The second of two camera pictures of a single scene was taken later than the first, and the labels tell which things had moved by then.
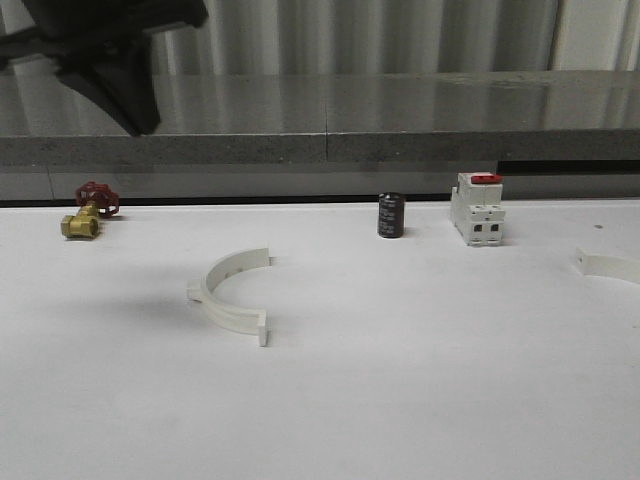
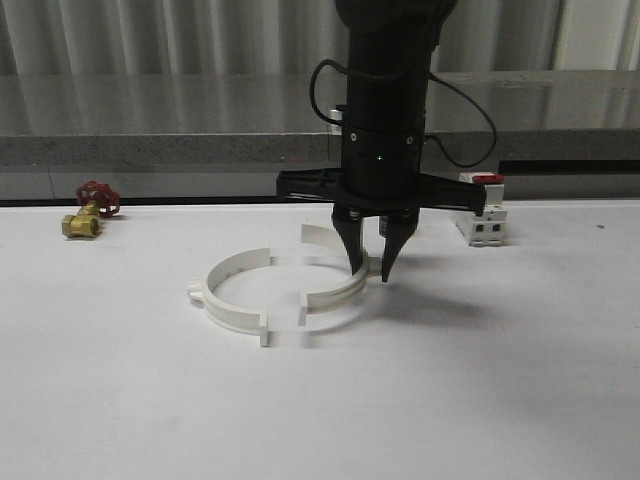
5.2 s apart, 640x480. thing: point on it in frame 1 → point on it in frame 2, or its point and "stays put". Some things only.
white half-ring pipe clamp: x=597 y=262 → x=326 y=246
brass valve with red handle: x=96 y=200 stays put
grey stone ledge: x=54 y=118 stays put
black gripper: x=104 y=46 → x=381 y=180
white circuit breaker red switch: x=477 y=209 stays put
